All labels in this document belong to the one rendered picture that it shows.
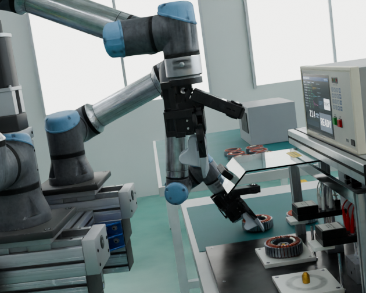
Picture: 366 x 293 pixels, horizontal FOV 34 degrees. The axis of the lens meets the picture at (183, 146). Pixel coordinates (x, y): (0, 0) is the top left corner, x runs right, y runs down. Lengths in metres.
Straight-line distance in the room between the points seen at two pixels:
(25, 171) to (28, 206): 0.09
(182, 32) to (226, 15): 5.05
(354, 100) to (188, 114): 0.41
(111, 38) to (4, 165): 0.39
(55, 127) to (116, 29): 0.78
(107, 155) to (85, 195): 4.29
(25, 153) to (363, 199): 0.80
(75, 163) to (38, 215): 0.49
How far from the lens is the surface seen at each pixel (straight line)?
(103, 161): 6.26
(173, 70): 1.20
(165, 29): 1.20
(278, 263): 1.74
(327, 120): 1.63
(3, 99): 1.75
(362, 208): 1.36
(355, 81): 1.41
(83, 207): 1.97
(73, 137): 1.96
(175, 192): 1.91
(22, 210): 1.50
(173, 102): 1.22
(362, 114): 1.43
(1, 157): 1.39
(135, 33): 1.21
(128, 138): 6.21
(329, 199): 1.79
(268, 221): 2.14
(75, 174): 1.96
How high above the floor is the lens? 1.39
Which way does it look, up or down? 9 degrees down
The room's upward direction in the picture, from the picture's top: 8 degrees counter-clockwise
